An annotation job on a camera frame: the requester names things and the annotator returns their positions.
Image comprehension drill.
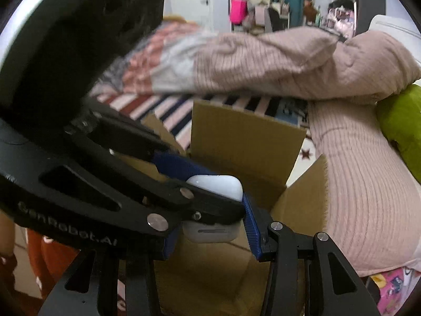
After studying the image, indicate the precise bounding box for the striped fleece blanket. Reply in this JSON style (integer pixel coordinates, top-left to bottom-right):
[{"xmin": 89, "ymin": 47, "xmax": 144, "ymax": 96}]
[{"xmin": 97, "ymin": 93, "xmax": 318, "ymax": 187}]

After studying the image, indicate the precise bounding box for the pink bag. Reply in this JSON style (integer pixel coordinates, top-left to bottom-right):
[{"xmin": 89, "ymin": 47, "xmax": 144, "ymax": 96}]
[{"xmin": 230, "ymin": 0, "xmax": 248, "ymax": 25}]

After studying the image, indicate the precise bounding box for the green plush pillow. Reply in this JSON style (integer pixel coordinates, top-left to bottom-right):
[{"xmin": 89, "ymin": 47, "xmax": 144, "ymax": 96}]
[{"xmin": 376, "ymin": 84, "xmax": 421, "ymax": 183}]

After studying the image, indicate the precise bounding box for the white headboard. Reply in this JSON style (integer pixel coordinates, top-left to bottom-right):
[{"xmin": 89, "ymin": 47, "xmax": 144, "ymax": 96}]
[{"xmin": 369, "ymin": 14, "xmax": 421, "ymax": 64}]

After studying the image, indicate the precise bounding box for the dark shelf with items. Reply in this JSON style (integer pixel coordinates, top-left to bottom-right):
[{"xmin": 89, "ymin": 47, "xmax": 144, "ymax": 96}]
[{"xmin": 328, "ymin": 0, "xmax": 386, "ymax": 38}]

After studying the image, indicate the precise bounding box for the white earbuds case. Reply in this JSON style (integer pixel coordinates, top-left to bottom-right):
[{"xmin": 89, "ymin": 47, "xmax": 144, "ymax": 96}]
[{"xmin": 179, "ymin": 175, "xmax": 245, "ymax": 243}]

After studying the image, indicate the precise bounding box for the pink grey striped duvet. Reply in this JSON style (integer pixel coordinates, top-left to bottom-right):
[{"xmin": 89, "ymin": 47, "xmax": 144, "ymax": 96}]
[{"xmin": 90, "ymin": 21, "xmax": 420, "ymax": 276}]

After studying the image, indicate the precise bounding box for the brown cardboard box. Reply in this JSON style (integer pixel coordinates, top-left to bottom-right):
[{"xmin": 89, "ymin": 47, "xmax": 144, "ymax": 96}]
[{"xmin": 118, "ymin": 101, "xmax": 325, "ymax": 315}]

